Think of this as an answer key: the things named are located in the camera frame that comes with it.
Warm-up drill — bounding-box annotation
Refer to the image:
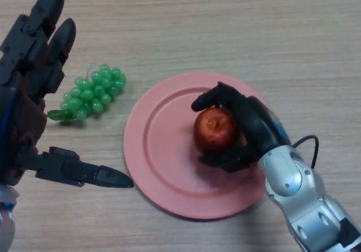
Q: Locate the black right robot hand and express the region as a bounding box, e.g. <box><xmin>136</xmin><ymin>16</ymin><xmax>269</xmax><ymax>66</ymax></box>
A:
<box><xmin>191</xmin><ymin>80</ymin><xmax>293</xmax><ymax>174</ymax></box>

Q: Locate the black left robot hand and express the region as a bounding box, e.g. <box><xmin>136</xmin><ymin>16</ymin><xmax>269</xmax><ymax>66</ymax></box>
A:
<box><xmin>0</xmin><ymin>0</ymin><xmax>135</xmax><ymax>189</ymax></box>

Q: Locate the red apple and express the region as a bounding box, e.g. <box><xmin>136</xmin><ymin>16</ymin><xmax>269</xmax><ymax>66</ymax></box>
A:
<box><xmin>193</xmin><ymin>107</ymin><xmax>237</xmax><ymax>154</ymax></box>

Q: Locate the pink round plate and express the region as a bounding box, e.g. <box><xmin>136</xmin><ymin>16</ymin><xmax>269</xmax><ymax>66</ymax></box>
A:
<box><xmin>123</xmin><ymin>71</ymin><xmax>272</xmax><ymax>222</ymax></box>

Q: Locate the green grape bunch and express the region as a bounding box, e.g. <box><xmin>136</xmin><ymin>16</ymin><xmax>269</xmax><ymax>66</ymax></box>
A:
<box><xmin>46</xmin><ymin>63</ymin><xmax>127</xmax><ymax>122</ymax></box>

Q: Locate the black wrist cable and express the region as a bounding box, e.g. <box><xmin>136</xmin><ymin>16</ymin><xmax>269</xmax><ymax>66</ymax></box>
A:
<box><xmin>292</xmin><ymin>135</ymin><xmax>320</xmax><ymax>169</ymax></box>

